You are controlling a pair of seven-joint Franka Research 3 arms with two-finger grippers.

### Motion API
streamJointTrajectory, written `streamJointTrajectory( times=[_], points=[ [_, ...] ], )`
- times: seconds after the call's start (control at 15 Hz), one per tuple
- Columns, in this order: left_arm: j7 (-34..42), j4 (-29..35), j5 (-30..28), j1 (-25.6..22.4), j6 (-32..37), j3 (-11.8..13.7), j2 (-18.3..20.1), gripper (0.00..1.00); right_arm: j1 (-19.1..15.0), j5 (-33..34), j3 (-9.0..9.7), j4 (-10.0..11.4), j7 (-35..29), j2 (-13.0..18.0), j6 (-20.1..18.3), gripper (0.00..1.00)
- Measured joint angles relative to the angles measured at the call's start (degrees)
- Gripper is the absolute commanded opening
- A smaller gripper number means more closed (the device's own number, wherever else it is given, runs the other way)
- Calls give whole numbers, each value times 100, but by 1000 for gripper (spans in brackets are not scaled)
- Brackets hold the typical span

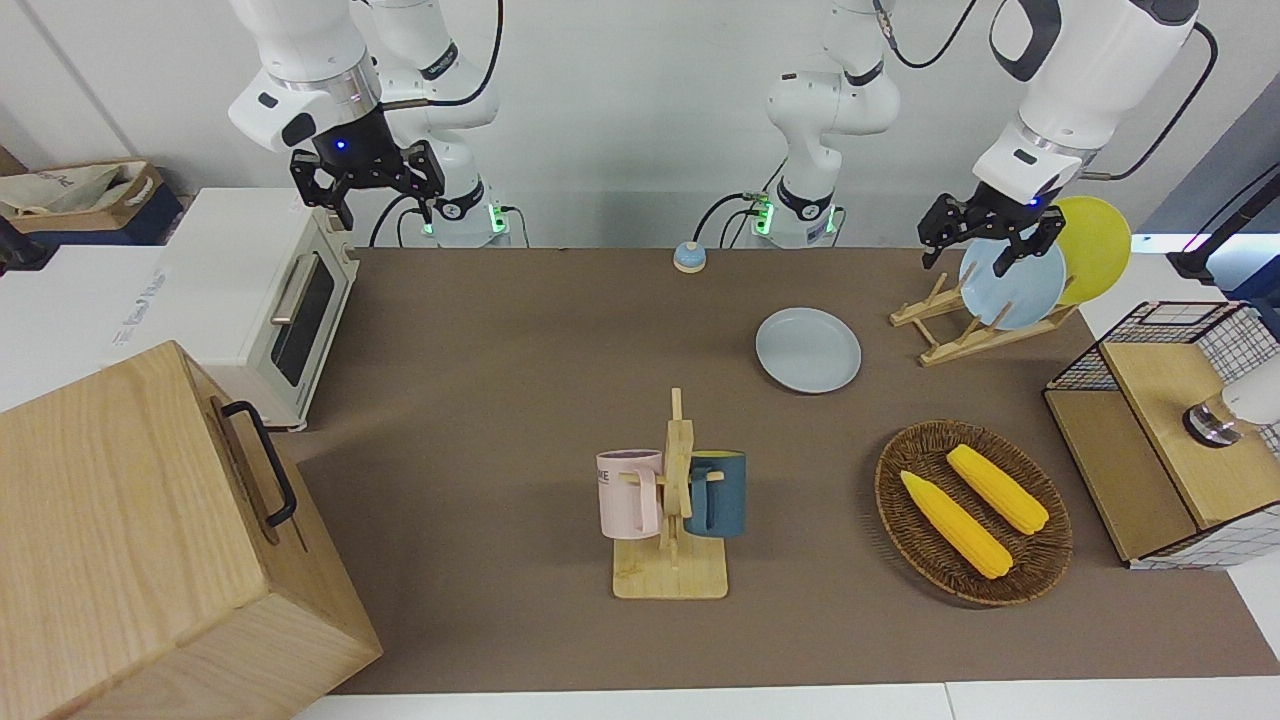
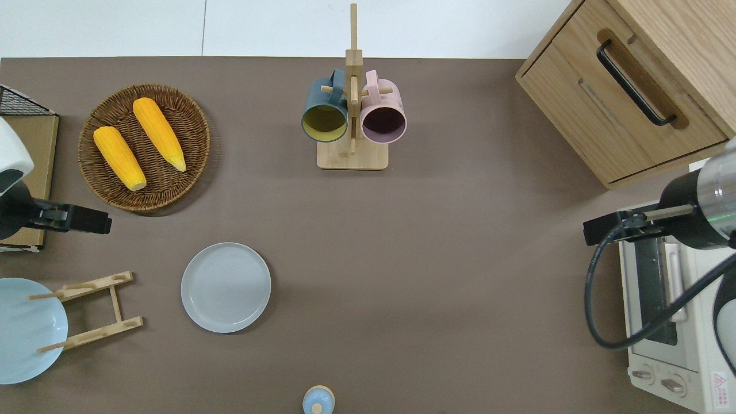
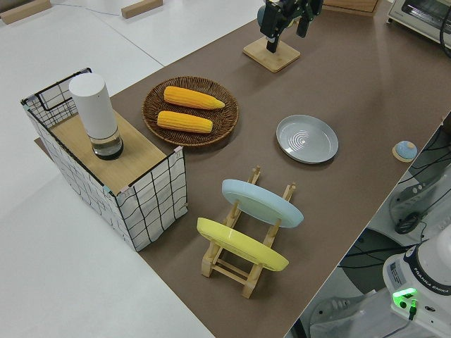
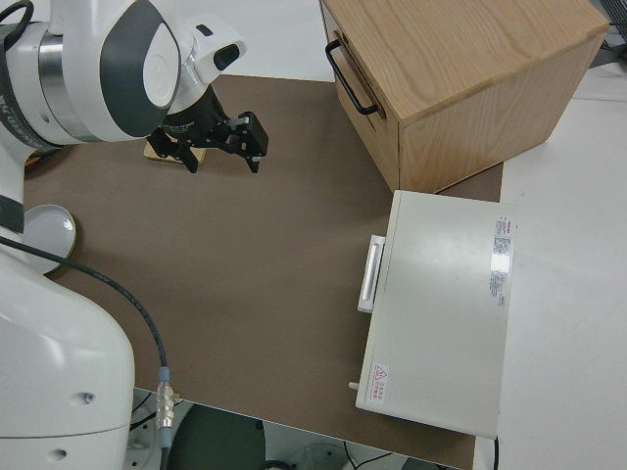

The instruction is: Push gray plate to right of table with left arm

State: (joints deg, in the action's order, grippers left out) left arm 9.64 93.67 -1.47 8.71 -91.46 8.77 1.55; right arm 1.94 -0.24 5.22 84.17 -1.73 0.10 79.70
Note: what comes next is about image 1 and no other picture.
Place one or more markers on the dark blue mug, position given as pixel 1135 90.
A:
pixel 725 495

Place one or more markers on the cardboard box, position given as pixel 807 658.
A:
pixel 100 215

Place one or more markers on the gray round plate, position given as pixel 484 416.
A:
pixel 808 350

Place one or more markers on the white toaster oven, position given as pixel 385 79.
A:
pixel 230 290

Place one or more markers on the pink mug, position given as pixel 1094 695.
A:
pixel 628 495

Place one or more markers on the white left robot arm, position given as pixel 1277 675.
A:
pixel 1090 80

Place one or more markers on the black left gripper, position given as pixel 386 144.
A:
pixel 1005 215

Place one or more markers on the small wooden block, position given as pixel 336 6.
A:
pixel 670 578

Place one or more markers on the wooden plate rack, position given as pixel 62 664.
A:
pixel 960 345

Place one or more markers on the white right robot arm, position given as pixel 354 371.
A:
pixel 300 50

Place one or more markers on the yellow corn cob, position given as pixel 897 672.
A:
pixel 955 522
pixel 1000 490

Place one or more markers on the white bag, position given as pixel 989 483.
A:
pixel 60 188

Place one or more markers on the brown table mat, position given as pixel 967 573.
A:
pixel 500 400

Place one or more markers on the white cylinder with metal collar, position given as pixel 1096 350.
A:
pixel 1255 395

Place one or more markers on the brown wicker basket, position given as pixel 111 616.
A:
pixel 905 500

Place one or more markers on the light blue plate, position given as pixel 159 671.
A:
pixel 1020 302

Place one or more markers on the small blue call bell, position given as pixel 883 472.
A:
pixel 689 259

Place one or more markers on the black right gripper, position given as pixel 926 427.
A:
pixel 358 150

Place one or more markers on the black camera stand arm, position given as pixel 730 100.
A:
pixel 1225 235

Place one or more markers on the yellow plate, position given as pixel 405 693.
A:
pixel 1098 245

